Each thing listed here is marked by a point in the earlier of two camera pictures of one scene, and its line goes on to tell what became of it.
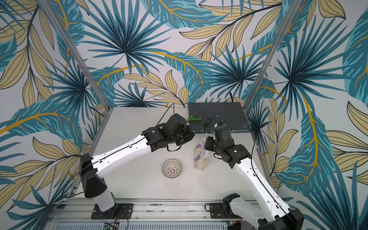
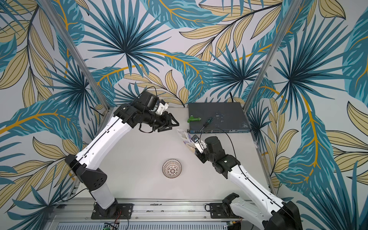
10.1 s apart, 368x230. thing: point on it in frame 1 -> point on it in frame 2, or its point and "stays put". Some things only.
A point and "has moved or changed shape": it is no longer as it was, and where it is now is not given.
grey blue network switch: [202, 117] stays put
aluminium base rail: [170, 213] stays put
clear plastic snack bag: [201, 155] has moved or changed shape
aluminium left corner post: [70, 45] stays put
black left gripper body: [186, 134] -> [153, 118]
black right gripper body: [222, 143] -> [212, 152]
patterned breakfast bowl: [171, 168] stays put
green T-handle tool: [192, 119] stays put
